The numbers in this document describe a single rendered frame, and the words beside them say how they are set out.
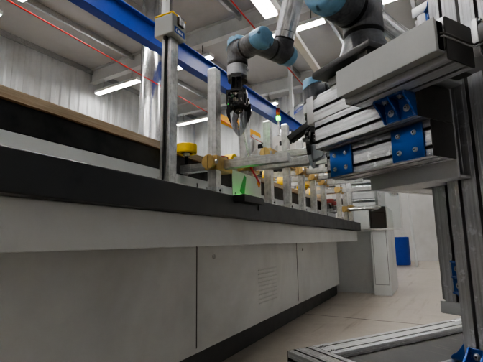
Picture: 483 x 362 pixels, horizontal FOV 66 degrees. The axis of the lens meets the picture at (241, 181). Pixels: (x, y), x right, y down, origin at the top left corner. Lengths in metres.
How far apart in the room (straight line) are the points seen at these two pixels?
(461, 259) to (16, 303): 1.08
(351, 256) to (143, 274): 3.04
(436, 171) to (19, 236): 0.95
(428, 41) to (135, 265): 1.02
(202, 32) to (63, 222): 7.83
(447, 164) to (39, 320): 1.07
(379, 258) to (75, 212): 3.37
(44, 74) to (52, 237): 9.21
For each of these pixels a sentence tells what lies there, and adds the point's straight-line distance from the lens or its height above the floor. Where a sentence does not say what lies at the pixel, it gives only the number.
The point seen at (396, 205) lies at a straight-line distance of 3.90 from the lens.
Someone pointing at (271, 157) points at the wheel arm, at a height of 0.81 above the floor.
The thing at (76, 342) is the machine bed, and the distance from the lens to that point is 1.16.
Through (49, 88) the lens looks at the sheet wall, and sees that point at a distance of 9.95.
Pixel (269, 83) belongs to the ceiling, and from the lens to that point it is 10.87.
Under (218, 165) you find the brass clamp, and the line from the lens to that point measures 1.29.
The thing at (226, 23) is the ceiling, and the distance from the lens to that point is 8.22.
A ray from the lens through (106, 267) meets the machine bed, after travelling 1.20.
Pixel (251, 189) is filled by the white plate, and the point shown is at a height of 0.74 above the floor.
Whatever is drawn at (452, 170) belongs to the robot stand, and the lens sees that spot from 1.05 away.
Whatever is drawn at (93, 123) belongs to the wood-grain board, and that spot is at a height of 0.88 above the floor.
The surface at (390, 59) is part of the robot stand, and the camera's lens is 0.88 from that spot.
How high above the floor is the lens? 0.53
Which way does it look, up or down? 9 degrees up
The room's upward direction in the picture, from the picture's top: 1 degrees counter-clockwise
